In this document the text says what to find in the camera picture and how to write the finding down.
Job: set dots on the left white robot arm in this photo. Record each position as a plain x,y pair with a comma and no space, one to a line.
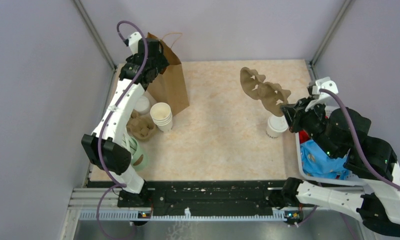
108,146

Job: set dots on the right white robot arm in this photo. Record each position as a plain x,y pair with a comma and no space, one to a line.
375,162

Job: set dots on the red snack packet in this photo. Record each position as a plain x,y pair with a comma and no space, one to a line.
303,137

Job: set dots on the brown paper bag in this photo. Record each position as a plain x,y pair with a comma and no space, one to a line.
169,86

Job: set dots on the white plastic basket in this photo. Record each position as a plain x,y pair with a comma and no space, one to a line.
339,135

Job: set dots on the brown cardboard cup carrier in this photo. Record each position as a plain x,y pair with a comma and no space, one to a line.
271,95

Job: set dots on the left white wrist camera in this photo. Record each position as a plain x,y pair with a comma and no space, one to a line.
132,42

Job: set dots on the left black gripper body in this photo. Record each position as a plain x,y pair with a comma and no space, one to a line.
161,63

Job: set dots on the stack of white lids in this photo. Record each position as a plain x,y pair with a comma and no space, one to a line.
143,105

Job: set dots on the stack of white paper cups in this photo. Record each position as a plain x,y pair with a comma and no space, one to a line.
162,116

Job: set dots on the stack of cardboard cup carriers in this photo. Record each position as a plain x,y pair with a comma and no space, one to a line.
141,127

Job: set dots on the blue snack packet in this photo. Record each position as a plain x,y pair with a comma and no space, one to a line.
316,163

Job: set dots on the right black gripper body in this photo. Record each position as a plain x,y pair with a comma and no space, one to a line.
311,121

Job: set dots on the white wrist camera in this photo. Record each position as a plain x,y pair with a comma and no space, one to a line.
132,42
317,95

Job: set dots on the white paper coffee cup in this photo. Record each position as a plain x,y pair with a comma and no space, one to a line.
273,133

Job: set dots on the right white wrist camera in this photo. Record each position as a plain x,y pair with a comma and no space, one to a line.
317,95

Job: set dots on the white plastic cup lid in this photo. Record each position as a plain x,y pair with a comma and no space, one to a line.
276,124

